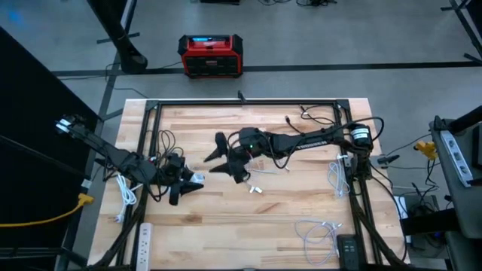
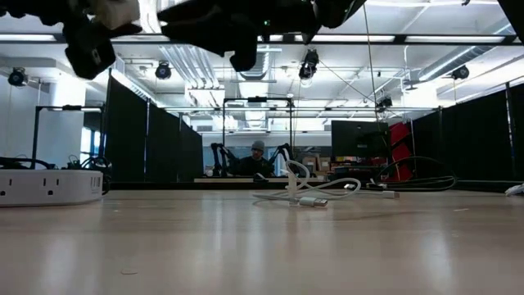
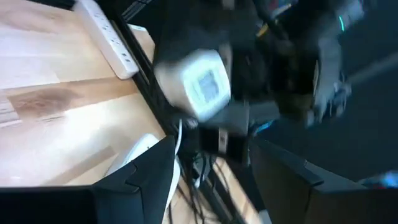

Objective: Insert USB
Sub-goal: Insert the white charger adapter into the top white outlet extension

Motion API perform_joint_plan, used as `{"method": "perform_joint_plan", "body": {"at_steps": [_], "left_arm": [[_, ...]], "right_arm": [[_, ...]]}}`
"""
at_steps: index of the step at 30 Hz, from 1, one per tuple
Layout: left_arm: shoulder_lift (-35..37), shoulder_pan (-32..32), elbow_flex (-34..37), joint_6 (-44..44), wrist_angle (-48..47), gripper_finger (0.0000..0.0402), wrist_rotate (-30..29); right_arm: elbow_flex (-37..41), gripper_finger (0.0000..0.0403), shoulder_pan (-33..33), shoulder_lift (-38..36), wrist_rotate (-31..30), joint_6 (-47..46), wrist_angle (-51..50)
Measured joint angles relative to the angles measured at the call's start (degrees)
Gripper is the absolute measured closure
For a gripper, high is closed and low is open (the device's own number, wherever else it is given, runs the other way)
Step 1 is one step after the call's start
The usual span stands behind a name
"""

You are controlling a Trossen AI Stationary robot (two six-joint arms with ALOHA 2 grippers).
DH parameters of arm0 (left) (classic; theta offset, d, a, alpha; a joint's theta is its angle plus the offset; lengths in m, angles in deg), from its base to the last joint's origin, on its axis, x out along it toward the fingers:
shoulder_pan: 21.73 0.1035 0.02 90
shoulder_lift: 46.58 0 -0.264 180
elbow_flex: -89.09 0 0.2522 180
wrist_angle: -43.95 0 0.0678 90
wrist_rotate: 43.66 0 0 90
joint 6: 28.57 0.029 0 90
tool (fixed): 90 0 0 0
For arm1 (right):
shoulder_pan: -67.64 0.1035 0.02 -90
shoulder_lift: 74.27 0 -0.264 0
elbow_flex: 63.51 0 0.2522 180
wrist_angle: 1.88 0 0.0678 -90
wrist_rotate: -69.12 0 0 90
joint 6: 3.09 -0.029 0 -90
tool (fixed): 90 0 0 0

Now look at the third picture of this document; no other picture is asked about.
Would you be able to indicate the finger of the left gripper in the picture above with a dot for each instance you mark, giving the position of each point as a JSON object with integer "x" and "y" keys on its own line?
{"x": 199, "y": 34}
{"x": 227, "y": 133}

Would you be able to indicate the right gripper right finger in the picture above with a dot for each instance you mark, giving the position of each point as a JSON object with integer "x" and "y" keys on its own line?
{"x": 295, "y": 199}

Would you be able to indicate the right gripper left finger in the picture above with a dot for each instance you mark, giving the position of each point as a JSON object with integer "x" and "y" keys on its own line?
{"x": 140, "y": 193}

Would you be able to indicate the white power strip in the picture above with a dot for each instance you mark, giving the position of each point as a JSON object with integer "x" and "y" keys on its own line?
{"x": 109, "y": 40}

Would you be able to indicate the black metal rig frame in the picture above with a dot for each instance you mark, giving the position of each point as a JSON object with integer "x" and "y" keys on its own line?
{"x": 149, "y": 81}

